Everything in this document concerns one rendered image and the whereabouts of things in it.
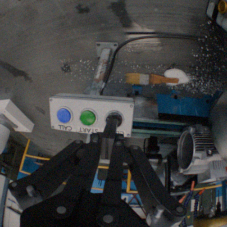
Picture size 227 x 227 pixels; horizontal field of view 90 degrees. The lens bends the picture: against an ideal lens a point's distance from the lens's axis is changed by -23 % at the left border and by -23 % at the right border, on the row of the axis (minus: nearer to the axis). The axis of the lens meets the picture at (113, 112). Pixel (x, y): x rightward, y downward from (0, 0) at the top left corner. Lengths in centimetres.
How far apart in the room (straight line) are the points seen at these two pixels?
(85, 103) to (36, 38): 35
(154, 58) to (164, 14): 16
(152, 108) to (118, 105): 29
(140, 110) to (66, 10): 42
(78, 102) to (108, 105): 6
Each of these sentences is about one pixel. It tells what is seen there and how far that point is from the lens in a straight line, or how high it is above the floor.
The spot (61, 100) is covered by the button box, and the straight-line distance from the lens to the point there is 29.
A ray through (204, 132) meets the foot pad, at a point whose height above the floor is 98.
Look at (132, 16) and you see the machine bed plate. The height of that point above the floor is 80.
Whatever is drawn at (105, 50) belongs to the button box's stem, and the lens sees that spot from 46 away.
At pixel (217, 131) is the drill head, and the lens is 38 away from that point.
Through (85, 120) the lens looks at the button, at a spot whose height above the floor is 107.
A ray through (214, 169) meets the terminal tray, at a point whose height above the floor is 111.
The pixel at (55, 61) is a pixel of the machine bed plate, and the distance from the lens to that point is 57.
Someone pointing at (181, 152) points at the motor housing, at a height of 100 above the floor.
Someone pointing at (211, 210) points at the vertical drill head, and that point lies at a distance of 58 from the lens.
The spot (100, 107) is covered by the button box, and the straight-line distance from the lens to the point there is 27.
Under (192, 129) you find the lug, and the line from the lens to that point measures 57.
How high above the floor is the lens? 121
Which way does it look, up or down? 34 degrees down
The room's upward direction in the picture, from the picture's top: 173 degrees counter-clockwise
